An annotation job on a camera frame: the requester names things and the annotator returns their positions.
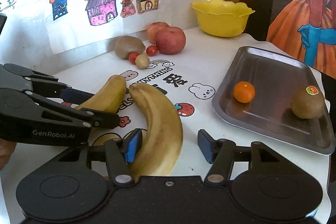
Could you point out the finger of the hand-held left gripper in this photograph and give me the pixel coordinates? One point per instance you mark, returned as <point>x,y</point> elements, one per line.
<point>105,120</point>
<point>76,96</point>

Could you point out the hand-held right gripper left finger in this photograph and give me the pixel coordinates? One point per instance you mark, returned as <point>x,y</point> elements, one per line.
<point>132,145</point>

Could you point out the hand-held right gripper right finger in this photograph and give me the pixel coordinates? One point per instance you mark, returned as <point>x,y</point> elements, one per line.
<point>204,146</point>

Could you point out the yellow banana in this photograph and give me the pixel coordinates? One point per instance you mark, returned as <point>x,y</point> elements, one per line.
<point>110,95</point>
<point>160,121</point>

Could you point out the red cherry tomato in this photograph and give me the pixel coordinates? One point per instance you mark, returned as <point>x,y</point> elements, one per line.
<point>132,57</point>
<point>151,50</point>

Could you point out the small round brown fruit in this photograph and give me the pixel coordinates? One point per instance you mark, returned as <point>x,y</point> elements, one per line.
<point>142,61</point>

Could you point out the metal tray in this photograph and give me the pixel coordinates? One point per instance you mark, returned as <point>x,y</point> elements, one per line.
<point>262,69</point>

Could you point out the orange mandarin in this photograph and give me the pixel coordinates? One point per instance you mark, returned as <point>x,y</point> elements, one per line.
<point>244,92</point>

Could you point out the pale yellow-red apple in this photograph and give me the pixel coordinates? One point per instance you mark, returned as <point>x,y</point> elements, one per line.
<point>153,32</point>

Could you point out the red apple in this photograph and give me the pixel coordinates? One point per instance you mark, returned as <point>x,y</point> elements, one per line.
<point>170,40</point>

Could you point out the brown kiwi with sticker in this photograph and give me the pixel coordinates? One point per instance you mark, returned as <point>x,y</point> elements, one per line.
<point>307,106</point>

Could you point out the yellow scalloped plastic bowl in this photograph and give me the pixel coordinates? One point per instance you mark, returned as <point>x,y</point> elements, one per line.
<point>220,22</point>

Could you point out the orange dress figure poster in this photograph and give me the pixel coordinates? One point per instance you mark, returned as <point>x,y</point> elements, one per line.
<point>315,3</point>

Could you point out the house drawings wall poster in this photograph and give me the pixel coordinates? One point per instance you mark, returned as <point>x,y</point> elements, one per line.
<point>76,35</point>

